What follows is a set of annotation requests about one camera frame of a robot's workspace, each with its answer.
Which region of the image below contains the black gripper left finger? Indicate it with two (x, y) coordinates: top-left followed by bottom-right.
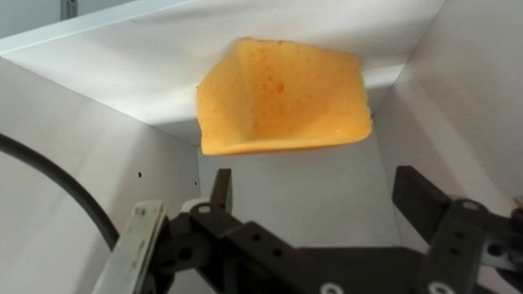
(92, 166), (340, 294)

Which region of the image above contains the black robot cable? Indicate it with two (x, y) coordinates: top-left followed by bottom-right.
(0, 132), (121, 251)

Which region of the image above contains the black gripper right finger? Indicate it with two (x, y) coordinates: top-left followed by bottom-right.
(391, 163), (523, 294)

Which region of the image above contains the orange sponge block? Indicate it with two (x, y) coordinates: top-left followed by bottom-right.
(195, 36), (375, 158)

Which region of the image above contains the white toy play kitchen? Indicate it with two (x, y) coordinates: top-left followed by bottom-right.
(0, 0), (523, 294)

